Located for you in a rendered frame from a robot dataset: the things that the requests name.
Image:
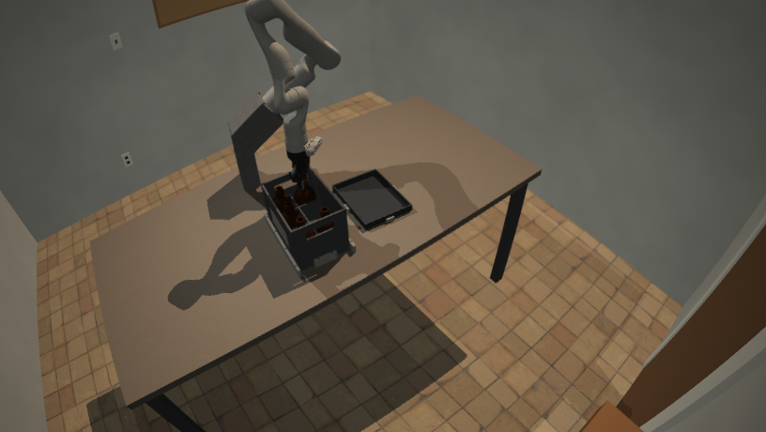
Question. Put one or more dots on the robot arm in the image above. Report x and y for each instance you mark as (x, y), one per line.
(303, 37)

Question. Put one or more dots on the brown glass bottle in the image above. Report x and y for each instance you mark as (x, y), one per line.
(301, 222)
(291, 214)
(280, 198)
(306, 195)
(324, 212)

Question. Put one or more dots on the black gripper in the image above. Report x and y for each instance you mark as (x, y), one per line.
(298, 162)

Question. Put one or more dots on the dark grey crate with dividers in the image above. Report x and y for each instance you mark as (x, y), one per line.
(306, 250)

